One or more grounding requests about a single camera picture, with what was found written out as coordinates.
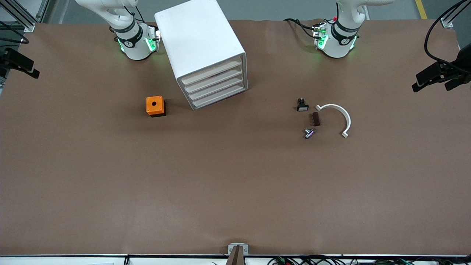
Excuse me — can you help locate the white plastic drawer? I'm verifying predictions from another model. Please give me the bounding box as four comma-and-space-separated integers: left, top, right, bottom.
191, 83, 247, 110
180, 57, 244, 86
183, 66, 244, 93
187, 75, 245, 101

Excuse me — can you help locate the orange button box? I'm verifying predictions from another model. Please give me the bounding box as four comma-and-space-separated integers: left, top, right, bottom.
146, 96, 166, 117

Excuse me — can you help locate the white drawer cabinet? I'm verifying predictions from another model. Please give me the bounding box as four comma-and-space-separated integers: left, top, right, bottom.
154, 0, 248, 111

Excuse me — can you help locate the brown table cover mat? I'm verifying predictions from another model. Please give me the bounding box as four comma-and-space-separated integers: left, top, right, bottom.
0, 18, 471, 256

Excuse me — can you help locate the aluminium frame profile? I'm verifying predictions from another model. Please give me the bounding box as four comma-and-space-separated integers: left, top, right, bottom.
440, 0, 471, 28
0, 0, 50, 33

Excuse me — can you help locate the white curved bracket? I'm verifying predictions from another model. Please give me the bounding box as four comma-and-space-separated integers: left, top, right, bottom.
315, 104, 351, 138

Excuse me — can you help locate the black arm base cable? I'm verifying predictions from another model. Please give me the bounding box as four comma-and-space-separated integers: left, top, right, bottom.
283, 18, 318, 39

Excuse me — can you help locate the white table edge rail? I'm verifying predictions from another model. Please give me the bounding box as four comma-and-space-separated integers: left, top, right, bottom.
0, 254, 471, 265

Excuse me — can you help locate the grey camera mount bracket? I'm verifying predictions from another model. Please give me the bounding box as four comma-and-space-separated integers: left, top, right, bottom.
226, 243, 249, 265

